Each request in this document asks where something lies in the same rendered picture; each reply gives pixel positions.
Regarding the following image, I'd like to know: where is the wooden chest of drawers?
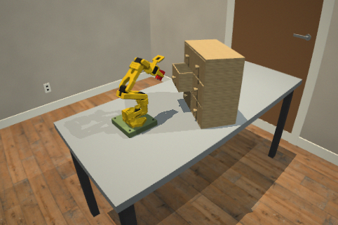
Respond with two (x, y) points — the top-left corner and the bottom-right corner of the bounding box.
(184, 39), (245, 129)

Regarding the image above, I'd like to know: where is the wooden drawer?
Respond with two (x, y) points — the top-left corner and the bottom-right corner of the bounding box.
(184, 91), (192, 110)
(194, 52), (205, 84)
(172, 63), (193, 93)
(184, 43), (194, 70)
(193, 74), (204, 106)
(192, 95), (202, 126)

